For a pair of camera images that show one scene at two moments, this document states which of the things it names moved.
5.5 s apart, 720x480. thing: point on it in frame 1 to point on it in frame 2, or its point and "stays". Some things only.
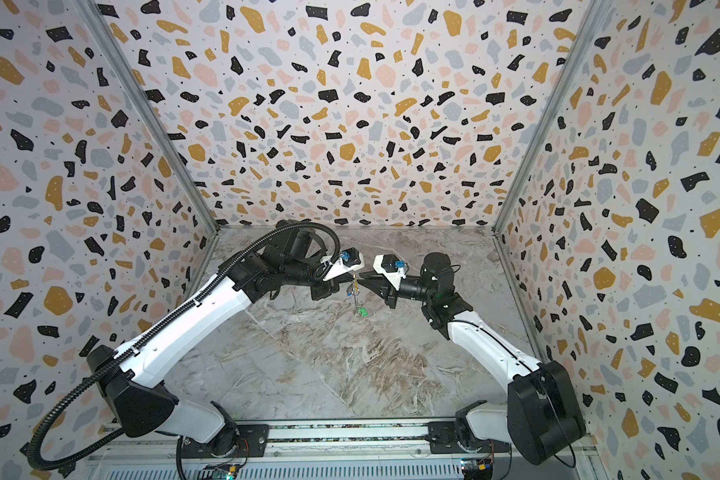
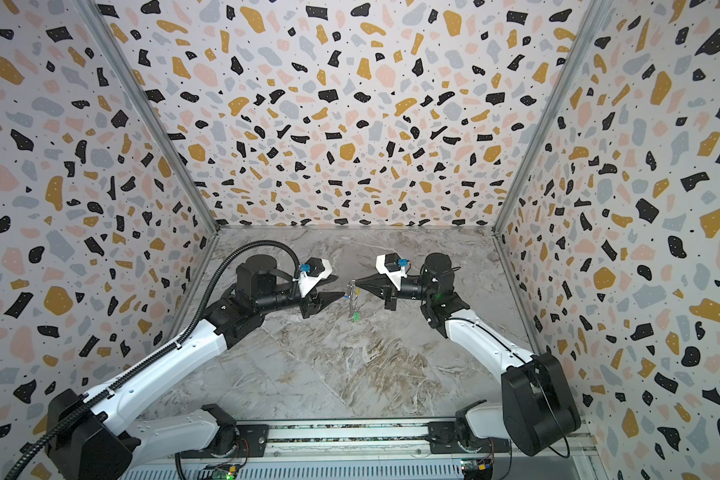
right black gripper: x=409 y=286 stays
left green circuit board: x=225 y=473 stays
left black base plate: x=251 y=442 stays
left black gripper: x=336 y=282 to x=325 y=299
